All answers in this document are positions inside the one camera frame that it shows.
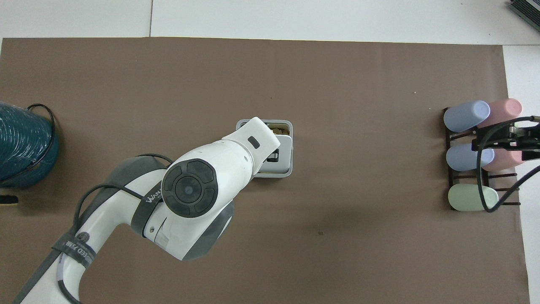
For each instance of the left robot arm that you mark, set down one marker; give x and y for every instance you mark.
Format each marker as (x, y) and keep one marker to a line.
(211, 160)

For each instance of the blue cup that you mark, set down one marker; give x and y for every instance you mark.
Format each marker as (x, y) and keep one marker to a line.
(462, 157)
(466, 115)

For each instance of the dark cup rack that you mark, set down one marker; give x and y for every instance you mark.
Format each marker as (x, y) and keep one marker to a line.
(449, 177)

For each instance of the brown paper trash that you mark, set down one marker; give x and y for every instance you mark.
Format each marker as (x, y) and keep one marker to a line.
(279, 128)

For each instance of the grey ribbed object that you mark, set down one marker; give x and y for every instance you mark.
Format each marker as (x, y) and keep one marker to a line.
(526, 8)

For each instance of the pink cup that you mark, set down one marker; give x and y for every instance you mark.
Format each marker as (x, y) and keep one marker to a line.
(506, 110)
(506, 159)

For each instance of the small black object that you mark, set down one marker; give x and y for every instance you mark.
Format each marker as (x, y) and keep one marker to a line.
(8, 199)

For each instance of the grey trash can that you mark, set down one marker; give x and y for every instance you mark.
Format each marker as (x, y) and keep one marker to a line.
(286, 154)

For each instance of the teal wrapped roll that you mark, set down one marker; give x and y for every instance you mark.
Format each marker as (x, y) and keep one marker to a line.
(21, 143)

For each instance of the green cup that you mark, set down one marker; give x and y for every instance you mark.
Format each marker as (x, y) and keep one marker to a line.
(466, 198)

